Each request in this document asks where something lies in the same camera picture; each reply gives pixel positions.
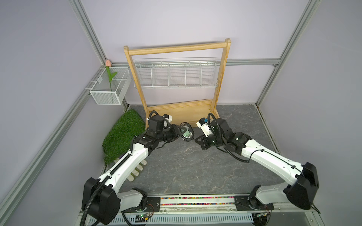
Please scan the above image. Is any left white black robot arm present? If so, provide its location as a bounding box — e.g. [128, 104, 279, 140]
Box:
[80, 115, 188, 226]

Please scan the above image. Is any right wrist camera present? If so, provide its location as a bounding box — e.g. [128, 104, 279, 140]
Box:
[196, 117, 213, 137]

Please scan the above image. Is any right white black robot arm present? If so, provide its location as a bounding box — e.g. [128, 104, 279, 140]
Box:
[195, 118, 319, 210]

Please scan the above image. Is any green charger adapter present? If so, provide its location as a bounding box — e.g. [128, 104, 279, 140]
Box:
[183, 130, 190, 137]

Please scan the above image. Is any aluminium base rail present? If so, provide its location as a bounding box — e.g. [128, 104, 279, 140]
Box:
[79, 193, 317, 219]

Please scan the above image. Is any white mesh wall basket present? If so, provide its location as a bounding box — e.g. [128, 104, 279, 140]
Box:
[90, 66, 132, 105]

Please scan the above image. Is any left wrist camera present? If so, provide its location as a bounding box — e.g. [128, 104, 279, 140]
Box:
[163, 114, 173, 121]

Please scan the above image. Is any green artificial grass mat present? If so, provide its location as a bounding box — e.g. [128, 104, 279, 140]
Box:
[102, 109, 145, 165]

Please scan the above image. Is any pink tulip artificial flower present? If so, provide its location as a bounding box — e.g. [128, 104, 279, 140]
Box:
[105, 59, 117, 91]

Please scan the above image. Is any wooden rack frame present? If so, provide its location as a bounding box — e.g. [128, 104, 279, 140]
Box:
[123, 38, 232, 126]

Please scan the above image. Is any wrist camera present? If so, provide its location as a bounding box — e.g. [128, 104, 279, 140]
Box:
[196, 117, 213, 137]
[163, 114, 173, 121]

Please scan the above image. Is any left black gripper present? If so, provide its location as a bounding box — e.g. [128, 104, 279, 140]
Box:
[156, 124, 186, 143]

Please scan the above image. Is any white wire basket shelf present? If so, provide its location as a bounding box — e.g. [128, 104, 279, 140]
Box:
[134, 58, 219, 88]

